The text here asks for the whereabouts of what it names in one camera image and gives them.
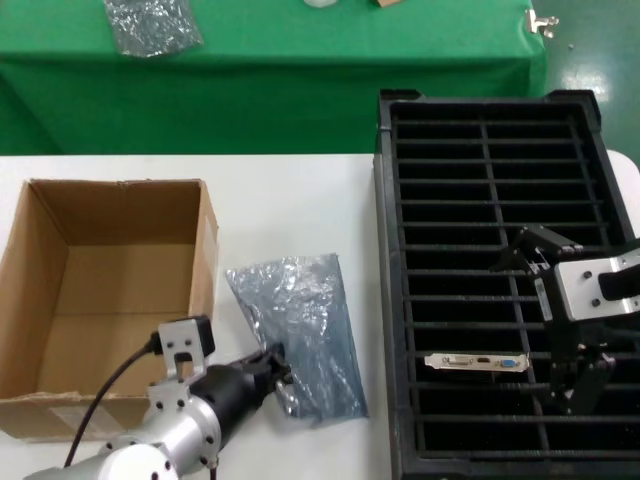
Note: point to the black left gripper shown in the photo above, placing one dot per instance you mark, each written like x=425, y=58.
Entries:
x=235, y=390

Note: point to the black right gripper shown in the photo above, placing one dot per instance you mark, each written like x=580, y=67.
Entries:
x=565, y=360

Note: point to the grey antistatic bag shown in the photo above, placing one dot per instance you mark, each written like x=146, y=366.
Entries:
x=305, y=310

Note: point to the graphics card with metal bracket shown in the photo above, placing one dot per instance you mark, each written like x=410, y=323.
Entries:
x=475, y=361

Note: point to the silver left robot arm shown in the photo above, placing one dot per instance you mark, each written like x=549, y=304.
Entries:
x=160, y=445

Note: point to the black slotted container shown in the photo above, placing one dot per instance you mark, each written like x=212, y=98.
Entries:
x=500, y=175

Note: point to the open brown cardboard box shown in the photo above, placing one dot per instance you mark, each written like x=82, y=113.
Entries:
x=100, y=215

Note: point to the flat-flapped cardboard box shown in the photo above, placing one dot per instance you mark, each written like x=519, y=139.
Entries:
x=392, y=3

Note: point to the silver metal binder clip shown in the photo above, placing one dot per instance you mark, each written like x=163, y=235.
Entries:
x=537, y=22

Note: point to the table with green cloth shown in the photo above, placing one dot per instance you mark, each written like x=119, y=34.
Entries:
x=300, y=75

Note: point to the crumpled empty antistatic bag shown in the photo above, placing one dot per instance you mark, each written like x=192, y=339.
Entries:
x=152, y=25

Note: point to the white tape roll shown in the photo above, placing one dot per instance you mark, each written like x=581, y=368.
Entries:
x=320, y=2

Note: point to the right wrist camera silver bracket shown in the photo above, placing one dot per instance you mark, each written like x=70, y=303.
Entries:
x=575, y=290

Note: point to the wrist camera silver bracket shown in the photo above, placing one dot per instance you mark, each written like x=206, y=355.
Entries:
x=575, y=290
x=182, y=345

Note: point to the left wrist camera silver bracket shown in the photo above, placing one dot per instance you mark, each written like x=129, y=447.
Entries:
x=182, y=345

